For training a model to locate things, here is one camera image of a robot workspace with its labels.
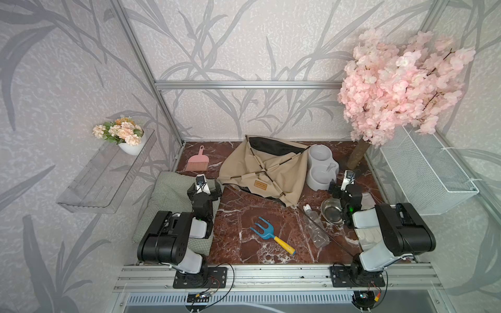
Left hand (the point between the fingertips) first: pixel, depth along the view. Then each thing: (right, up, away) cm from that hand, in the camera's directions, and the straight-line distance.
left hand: (206, 180), depth 90 cm
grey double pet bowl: (+59, +5, +13) cm, 61 cm away
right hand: (+66, 0, +4) cm, 66 cm away
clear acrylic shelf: (-30, +2, -22) cm, 37 cm away
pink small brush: (-10, +8, +20) cm, 23 cm away
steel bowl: (+59, -14, +1) cm, 61 cm away
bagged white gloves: (+60, -17, -33) cm, 71 cm away
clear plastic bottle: (+49, -19, -9) cm, 53 cm away
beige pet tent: (+32, +5, +11) cm, 35 cm away
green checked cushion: (-19, -7, +5) cm, 21 cm away
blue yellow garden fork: (+29, -22, -6) cm, 37 cm away
